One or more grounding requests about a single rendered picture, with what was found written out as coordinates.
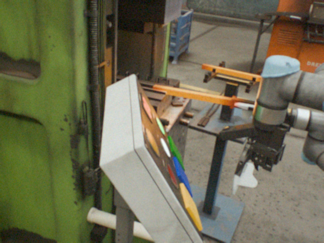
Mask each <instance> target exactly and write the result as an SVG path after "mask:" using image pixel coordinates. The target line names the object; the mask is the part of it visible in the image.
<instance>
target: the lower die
mask: <svg viewBox="0 0 324 243"><path fill-rule="evenodd" d="M116 78H117V79H125V78H127V77H125V76H120V75H116ZM138 81H139V83H143V84H148V85H153V86H154V85H161V86H167V87H173V86H171V85H165V84H160V83H155V82H151V81H147V80H142V79H138ZM142 89H143V90H144V92H145V94H146V96H147V97H148V99H149V101H150V103H151V104H152V107H153V109H154V111H155V113H156V114H157V116H158V117H160V116H162V114H163V113H164V112H165V110H166V109H167V108H168V107H169V105H170V104H171V100H172V96H171V95H167V92H165V91H160V90H155V89H151V88H146V87H142ZM163 111H164V112H163Z"/></svg>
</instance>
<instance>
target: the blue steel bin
mask: <svg viewBox="0 0 324 243"><path fill-rule="evenodd" d="M192 15H193V9H190V10H189V11H188V10H181V16H180V17H179V18H177V19H175V20H173V21H172V28H171V44H170V54H169V56H173V57H174V60H173V61H172V63H174V64H177V63H178V61H177V59H178V56H179V55H180V54H181V53H182V52H183V51H184V50H185V52H184V53H188V54H189V39H190V31H191V24H192Z"/></svg>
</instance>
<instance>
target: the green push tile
mask: <svg viewBox="0 0 324 243"><path fill-rule="evenodd" d="M168 140H169V144H170V148H171V153H172V154H173V156H174V157H176V158H177V160H178V162H179V164H180V165H181V167H182V169H183V171H184V172H185V168H184V165H183V161H182V158H181V155H180V153H179V151H178V149H177V148H176V146H175V144H174V142H173V140H172V138H171V136H168Z"/></svg>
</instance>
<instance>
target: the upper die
mask: <svg viewBox="0 0 324 243"><path fill-rule="evenodd" d="M181 7H182V0H117V18H121V19H128V20H135V21H141V22H147V23H154V24H167V23H169V22H171V21H173V20H175V19H177V18H179V17H180V16H181Z"/></svg>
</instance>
